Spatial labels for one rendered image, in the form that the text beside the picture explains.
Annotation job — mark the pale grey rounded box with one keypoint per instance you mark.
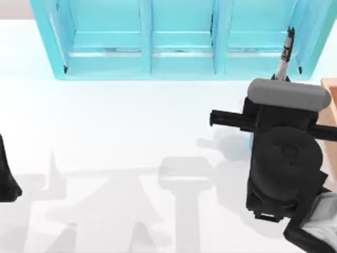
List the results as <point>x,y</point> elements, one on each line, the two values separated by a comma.
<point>288,93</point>

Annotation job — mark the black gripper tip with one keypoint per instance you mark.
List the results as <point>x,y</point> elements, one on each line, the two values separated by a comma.
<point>6,182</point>

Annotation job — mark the light blue rack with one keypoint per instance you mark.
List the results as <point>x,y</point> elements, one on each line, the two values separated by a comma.
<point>181,31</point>

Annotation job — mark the shallow salmon-coloured box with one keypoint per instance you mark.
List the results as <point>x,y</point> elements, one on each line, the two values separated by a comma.
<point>329,105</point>

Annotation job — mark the white and black marker pen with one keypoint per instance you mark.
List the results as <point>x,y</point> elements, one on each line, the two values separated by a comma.
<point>285,54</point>

